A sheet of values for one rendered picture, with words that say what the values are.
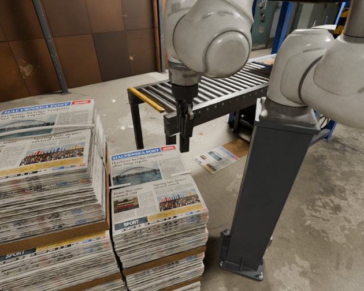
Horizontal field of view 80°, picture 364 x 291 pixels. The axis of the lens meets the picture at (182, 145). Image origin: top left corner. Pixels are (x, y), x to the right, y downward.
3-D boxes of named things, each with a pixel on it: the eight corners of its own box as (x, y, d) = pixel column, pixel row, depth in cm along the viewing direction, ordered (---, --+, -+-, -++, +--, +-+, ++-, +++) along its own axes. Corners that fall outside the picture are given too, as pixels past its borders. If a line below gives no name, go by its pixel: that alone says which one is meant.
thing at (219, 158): (212, 174, 198) (212, 174, 197) (192, 159, 217) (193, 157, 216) (240, 160, 215) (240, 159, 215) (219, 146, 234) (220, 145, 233)
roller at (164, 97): (186, 106, 128) (190, 111, 132) (148, 84, 159) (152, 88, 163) (181, 112, 128) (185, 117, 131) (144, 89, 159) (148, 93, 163)
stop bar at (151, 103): (160, 114, 122) (159, 110, 121) (128, 90, 151) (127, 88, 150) (164, 112, 124) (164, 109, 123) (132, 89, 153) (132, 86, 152)
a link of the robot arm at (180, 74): (173, 66, 51) (173, 90, 55) (208, 63, 53) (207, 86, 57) (163, 56, 58) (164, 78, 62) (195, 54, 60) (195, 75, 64)
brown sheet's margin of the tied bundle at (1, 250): (110, 230, 59) (106, 220, 56) (-13, 260, 52) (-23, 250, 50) (108, 188, 71) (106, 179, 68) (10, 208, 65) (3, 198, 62)
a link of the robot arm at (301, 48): (293, 87, 85) (312, 23, 72) (331, 107, 71) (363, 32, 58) (256, 92, 81) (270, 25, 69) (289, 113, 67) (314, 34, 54)
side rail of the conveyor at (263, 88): (169, 137, 125) (168, 118, 118) (164, 133, 128) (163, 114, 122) (299, 88, 188) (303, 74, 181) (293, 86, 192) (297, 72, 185)
